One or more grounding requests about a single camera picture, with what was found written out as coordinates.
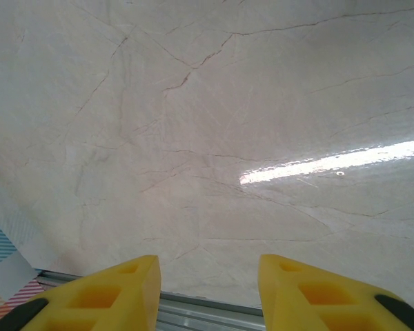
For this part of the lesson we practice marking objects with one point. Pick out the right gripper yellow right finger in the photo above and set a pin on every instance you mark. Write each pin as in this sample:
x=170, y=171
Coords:
x=324, y=300

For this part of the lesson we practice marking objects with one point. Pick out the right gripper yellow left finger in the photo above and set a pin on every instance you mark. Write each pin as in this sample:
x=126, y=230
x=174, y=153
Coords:
x=100, y=300

